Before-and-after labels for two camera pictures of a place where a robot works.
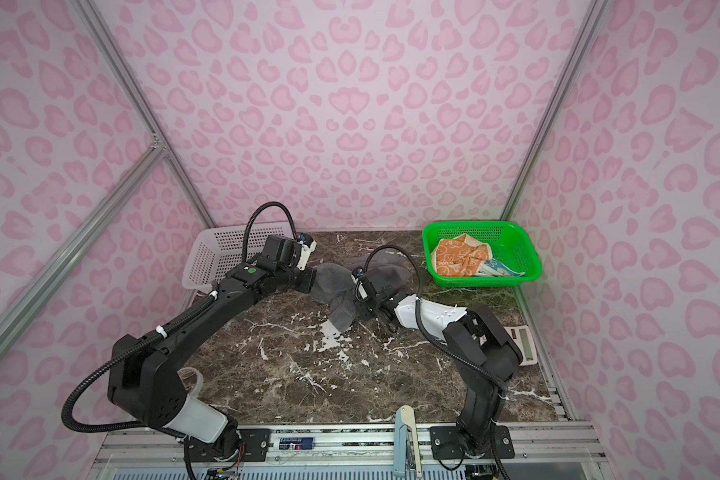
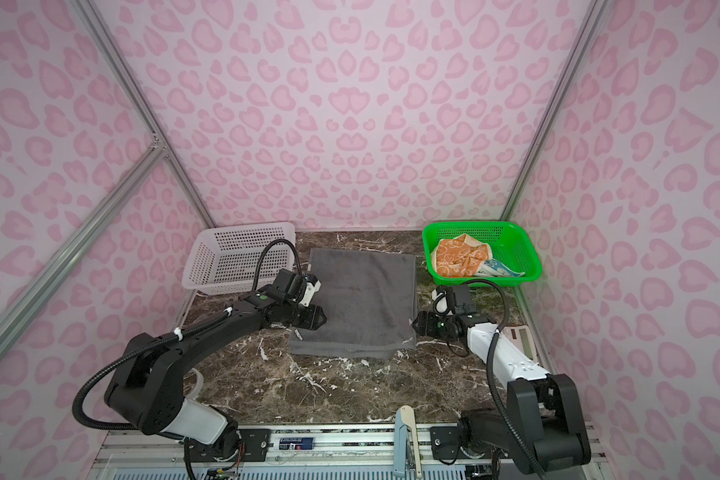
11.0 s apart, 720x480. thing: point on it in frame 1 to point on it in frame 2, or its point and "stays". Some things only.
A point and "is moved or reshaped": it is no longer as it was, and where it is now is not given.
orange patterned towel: [458, 256] stays
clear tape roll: [200, 380] stays
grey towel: [333, 282] is moved or reshaped
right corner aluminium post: [596, 17] stays
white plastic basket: [207, 254] stays
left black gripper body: [302, 280] to [306, 316]
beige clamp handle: [404, 420] stays
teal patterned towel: [494, 268] stays
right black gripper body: [369, 308] to [434, 325]
